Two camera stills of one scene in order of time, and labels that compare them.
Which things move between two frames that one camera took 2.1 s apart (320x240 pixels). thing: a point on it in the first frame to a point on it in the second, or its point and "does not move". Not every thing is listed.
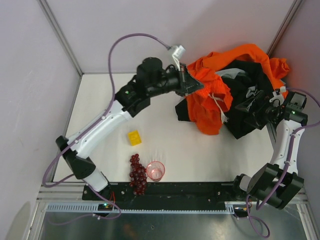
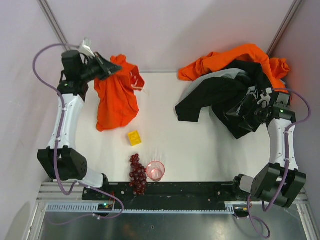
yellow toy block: x=134 y=138 does not move
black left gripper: x=183 y=83 to x=101 y=66
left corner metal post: x=52 y=21 does not move
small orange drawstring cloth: x=206 y=106 to x=115 y=101
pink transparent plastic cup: x=155 y=170 does not move
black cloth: x=258 y=78 does not move
